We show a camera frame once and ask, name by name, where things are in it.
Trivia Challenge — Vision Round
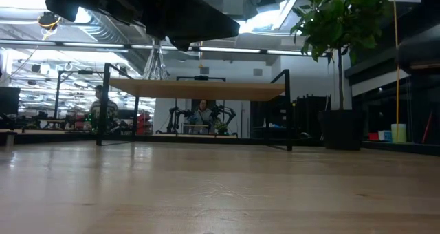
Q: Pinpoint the light green cylinder container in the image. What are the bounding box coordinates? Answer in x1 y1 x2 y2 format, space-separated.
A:
390 123 408 144

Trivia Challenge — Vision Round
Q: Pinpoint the clear glass vase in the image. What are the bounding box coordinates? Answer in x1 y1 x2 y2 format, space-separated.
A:
142 37 169 81

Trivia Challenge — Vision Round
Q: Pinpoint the wooden shelf black frame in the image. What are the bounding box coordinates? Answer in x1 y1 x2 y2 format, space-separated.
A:
97 62 293 152

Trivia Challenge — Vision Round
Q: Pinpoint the yellow cable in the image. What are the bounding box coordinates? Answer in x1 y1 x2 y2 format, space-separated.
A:
392 0 402 125

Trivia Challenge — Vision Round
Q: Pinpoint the green potted plant black pot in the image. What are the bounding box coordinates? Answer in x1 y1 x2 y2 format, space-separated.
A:
289 0 393 151

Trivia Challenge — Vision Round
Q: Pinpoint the blue white container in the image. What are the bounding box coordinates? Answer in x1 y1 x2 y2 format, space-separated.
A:
377 129 393 142

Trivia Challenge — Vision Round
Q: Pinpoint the grey ceiling box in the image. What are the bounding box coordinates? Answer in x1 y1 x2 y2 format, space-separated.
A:
222 0 245 17

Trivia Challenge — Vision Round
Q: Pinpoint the person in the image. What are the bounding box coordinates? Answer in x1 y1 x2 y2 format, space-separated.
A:
192 99 216 135
89 85 120 131

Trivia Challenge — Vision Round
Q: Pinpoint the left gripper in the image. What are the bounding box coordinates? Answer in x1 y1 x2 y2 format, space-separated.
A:
99 0 241 52

